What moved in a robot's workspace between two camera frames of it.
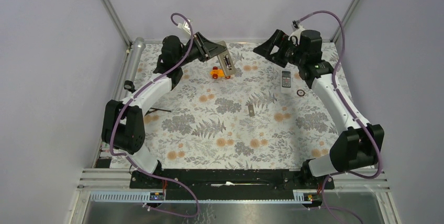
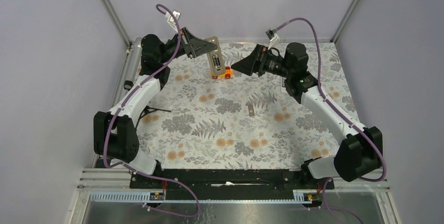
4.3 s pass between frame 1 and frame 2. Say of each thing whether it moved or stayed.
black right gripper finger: moved
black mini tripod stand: stayed
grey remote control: moved
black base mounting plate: stayed
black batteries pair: moved
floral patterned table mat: stayed
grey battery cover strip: stayed
